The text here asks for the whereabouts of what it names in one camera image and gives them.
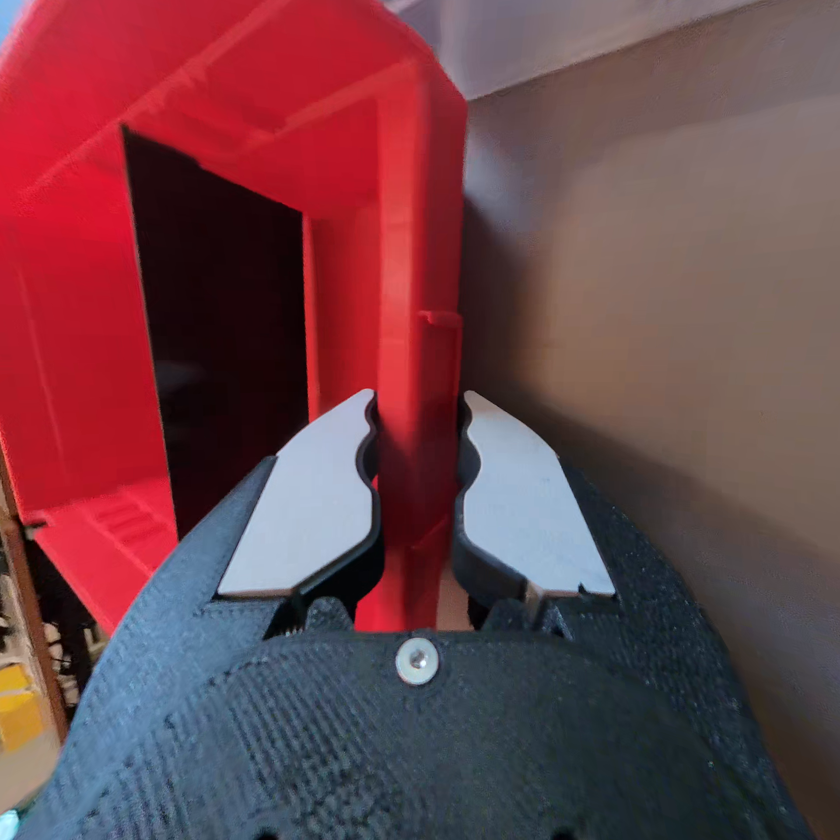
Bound red plastic bin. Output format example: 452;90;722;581
0;0;468;634

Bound yellow plastic bin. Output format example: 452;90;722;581
0;663;47;756

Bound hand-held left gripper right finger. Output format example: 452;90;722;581
451;390;618;627

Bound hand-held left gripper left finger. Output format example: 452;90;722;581
215;388;387;627

